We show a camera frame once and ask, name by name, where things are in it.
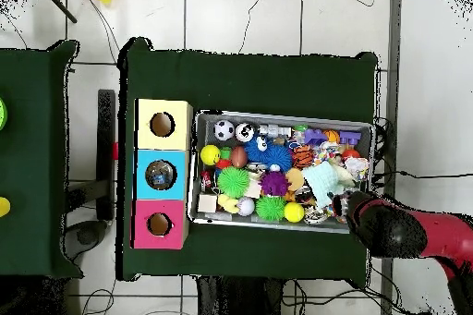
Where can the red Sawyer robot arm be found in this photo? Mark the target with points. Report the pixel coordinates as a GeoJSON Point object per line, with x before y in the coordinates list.
{"type": "Point", "coordinates": [391, 230]}

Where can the shallow mesh bin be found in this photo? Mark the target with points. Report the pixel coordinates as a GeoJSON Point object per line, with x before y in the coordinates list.
{"type": "Point", "coordinates": [207, 126]}

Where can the wooden box with three holes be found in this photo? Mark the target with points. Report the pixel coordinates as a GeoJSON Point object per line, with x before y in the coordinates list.
{"type": "Point", "coordinates": [142, 167]}

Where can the mint knitted cloth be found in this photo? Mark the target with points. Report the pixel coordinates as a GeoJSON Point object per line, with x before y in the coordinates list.
{"type": "Point", "coordinates": [321, 180]}

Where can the purple spiky ball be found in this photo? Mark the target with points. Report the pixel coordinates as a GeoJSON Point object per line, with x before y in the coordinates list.
{"type": "Point", "coordinates": [274, 183]}

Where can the blue puffer ball with eyes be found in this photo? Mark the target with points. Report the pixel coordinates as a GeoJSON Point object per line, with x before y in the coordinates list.
{"type": "Point", "coordinates": [271, 156]}

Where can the green puffer ball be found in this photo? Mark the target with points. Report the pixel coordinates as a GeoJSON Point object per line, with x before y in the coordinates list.
{"type": "Point", "coordinates": [233, 182]}

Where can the brown toy football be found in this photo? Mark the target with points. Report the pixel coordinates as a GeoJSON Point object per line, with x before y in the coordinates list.
{"type": "Point", "coordinates": [239, 157]}

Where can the black and white soccer ball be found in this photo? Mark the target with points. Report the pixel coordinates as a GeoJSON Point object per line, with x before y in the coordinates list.
{"type": "Point", "coordinates": [224, 130]}

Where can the yellow ball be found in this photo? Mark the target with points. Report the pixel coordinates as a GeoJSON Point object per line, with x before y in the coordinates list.
{"type": "Point", "coordinates": [210, 155]}

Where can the dark green table cloth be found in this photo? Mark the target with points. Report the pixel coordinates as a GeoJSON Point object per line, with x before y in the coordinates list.
{"type": "Point", "coordinates": [240, 78]}
{"type": "Point", "coordinates": [29, 145]}

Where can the grey rounded base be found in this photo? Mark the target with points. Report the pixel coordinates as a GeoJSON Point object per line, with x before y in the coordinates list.
{"type": "Point", "coordinates": [85, 237]}

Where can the yellow round object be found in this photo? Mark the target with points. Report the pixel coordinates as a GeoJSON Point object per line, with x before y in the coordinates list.
{"type": "Point", "coordinates": [3, 206]}

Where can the black rod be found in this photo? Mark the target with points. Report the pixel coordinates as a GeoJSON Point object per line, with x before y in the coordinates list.
{"type": "Point", "coordinates": [59, 4]}

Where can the green round object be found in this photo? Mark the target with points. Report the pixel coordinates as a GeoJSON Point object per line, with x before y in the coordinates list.
{"type": "Point", "coordinates": [2, 113]}

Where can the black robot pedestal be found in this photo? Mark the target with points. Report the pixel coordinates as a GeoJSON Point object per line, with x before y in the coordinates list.
{"type": "Point", "coordinates": [240, 296]}

